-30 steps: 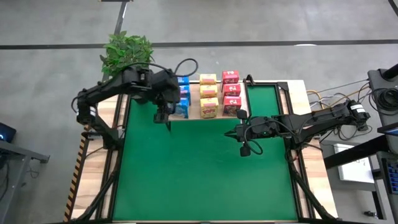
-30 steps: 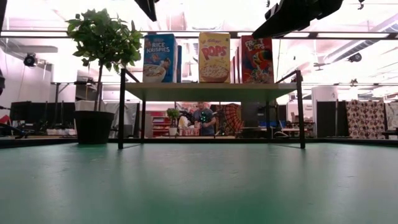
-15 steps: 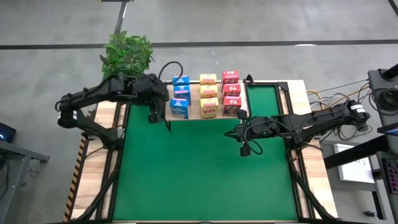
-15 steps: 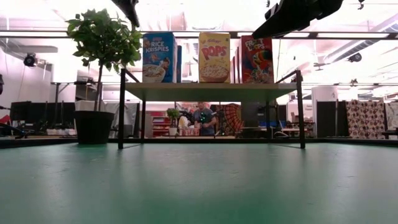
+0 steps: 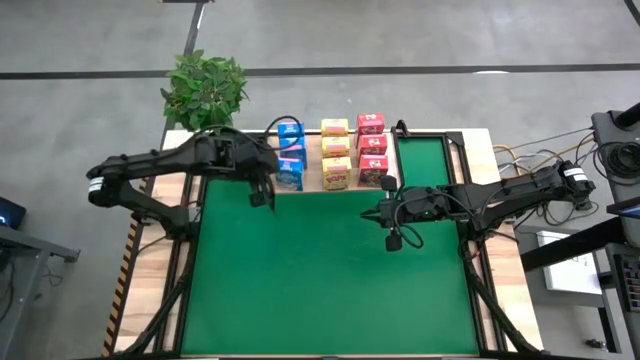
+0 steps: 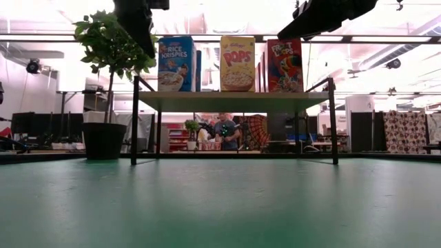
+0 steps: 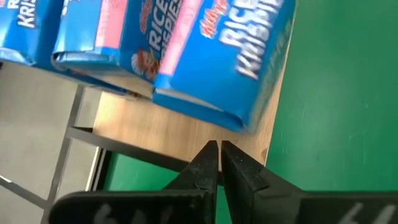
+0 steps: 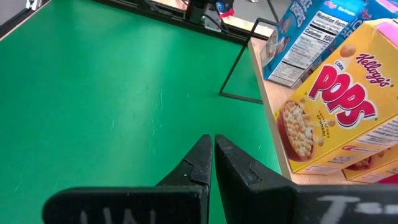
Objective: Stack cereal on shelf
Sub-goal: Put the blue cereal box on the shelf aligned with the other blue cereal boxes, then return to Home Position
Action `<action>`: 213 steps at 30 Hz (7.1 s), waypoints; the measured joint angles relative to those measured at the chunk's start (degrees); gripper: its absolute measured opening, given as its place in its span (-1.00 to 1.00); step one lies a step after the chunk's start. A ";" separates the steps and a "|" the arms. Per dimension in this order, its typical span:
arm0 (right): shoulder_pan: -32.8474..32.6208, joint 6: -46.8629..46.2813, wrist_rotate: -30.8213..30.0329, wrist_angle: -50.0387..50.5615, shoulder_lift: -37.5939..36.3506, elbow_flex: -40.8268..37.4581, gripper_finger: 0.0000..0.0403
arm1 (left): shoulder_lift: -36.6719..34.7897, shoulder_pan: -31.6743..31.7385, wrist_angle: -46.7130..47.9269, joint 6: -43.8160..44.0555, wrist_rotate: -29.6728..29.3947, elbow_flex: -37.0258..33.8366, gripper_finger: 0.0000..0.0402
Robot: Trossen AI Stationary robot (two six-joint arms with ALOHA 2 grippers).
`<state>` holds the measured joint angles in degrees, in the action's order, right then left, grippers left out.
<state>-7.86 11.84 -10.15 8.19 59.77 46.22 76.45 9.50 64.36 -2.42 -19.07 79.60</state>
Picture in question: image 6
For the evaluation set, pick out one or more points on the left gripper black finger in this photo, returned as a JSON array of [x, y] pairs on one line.
[[139, 31]]

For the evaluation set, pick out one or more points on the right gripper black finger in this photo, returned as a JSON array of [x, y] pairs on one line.
[[310, 24]]

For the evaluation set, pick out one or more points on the yellow Corn Pops cereal box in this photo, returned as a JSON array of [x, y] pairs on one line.
[[237, 65]]

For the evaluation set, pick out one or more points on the red shelf unit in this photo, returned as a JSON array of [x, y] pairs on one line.
[[177, 137]]

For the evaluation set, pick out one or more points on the green plant in black pot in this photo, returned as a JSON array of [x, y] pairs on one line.
[[113, 44]]

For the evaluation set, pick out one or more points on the black ceiling spotlight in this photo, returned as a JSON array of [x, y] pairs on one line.
[[393, 64]]

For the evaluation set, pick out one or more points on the white cloth cover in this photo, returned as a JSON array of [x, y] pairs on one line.
[[138, 124]]

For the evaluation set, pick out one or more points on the white cabinet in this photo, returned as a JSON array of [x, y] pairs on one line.
[[360, 103]]

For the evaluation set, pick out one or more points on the grey cabinet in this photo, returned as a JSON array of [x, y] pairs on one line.
[[280, 125]]

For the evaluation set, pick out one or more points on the small plant in white pot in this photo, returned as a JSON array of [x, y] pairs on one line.
[[191, 125]]

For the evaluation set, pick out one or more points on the orange and black patterned cloth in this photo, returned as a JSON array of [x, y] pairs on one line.
[[258, 131]]

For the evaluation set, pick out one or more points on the black upright panel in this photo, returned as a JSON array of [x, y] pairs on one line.
[[361, 132]]

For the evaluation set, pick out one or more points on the black device with green lights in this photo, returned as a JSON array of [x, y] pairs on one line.
[[224, 131]]

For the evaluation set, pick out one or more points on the black partition panel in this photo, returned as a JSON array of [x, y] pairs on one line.
[[41, 125]]

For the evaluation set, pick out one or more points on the white and red floral cloth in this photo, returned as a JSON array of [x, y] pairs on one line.
[[403, 132]]

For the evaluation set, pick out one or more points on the person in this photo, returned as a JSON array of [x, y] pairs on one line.
[[229, 143]]

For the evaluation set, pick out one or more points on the red angled object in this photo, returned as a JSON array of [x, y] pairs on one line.
[[5, 132]]

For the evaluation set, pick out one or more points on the black overhead light rail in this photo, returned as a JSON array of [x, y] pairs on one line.
[[206, 35]]

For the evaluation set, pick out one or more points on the black round ceiling camera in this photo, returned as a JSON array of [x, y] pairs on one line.
[[33, 66]]

